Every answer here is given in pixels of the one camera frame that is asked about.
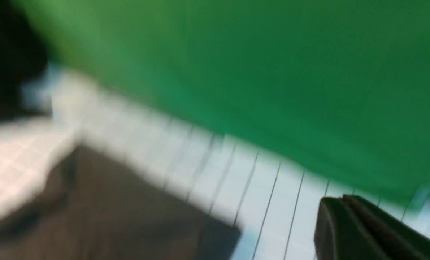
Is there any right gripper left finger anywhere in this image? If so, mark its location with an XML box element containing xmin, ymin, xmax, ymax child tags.
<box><xmin>314</xmin><ymin>197</ymin><xmax>391</xmax><ymax>260</ymax></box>

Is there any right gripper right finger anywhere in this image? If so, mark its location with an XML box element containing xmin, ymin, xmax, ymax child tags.
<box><xmin>342</xmin><ymin>195</ymin><xmax>430</xmax><ymax>260</ymax></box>

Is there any gray long sleeve shirt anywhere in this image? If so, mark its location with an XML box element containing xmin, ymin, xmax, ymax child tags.
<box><xmin>0</xmin><ymin>146</ymin><xmax>241</xmax><ymax>260</ymax></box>

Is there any green backdrop cloth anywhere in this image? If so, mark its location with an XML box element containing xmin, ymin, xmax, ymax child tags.
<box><xmin>14</xmin><ymin>0</ymin><xmax>430</xmax><ymax>209</ymax></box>

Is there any black clothes pile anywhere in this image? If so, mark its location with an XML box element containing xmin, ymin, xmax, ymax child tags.
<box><xmin>0</xmin><ymin>0</ymin><xmax>52</xmax><ymax>123</ymax></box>

